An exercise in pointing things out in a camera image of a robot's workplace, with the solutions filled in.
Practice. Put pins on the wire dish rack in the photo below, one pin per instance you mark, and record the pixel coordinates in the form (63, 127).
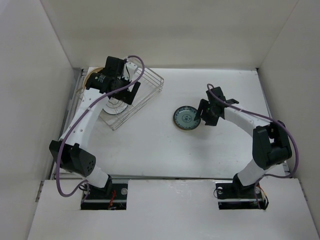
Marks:
(151, 84)

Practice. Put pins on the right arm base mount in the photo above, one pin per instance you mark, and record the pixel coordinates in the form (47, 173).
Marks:
(231, 198)

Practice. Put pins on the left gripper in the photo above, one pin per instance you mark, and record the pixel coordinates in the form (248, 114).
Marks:
(127, 96)

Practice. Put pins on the blue patterned small plate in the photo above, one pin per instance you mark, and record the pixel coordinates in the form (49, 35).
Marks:
(184, 118)

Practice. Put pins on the cream plate back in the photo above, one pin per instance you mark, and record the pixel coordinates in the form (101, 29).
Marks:
(90, 71)

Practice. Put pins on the white plate dark lettered rim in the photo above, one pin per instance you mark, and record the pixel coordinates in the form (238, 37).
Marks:
(114, 107)

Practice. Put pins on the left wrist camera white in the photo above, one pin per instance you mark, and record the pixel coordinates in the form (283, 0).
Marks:
(129, 70)

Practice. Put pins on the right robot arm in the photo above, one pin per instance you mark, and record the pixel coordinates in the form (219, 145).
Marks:
(272, 143)

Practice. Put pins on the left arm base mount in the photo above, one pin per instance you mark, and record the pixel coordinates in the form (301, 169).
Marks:
(112, 197)

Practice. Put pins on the aluminium frame rail left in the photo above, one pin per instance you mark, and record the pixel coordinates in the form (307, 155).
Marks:
(78, 78)

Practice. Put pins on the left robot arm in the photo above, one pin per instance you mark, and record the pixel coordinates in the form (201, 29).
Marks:
(70, 151)

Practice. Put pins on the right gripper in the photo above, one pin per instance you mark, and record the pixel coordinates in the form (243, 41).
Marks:
(203, 105)

